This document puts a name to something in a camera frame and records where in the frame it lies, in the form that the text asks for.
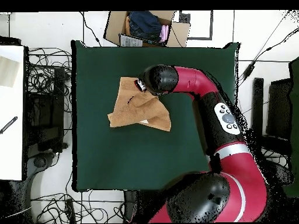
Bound orange terry towel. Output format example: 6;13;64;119
107;76;172;132

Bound printed paper label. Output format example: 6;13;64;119
119;34;144;48

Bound pink garment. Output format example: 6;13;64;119
159;24;169;43

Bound blue jeans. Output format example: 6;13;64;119
127;10;164;43

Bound tan cloth in box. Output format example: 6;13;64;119
124;15;131;37

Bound cardboard box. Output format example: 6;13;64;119
103;10;191;48

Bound black equipment stand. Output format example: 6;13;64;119
24;67;69;153
250;77;294;160

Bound dark green table cloth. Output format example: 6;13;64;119
71;40;241;193

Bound black power adapter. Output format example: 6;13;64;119
242;63;256;81

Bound black office chair base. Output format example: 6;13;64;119
6;151;59;222
268;158;294;187

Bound beige paper sheet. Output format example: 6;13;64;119
0;55;21;89

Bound black striped stick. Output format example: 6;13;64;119
0;115;19;135

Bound black power strip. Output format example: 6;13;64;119
64;197;76;223

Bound white side table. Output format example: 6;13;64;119
0;44;26;181

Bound black floor cable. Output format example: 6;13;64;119
79;11;102;47

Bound black cable tangle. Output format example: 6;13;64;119
27;47;72;113
249;130;290;169
30;190;127;223

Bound long black adapter cable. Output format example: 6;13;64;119
238;10;299;87

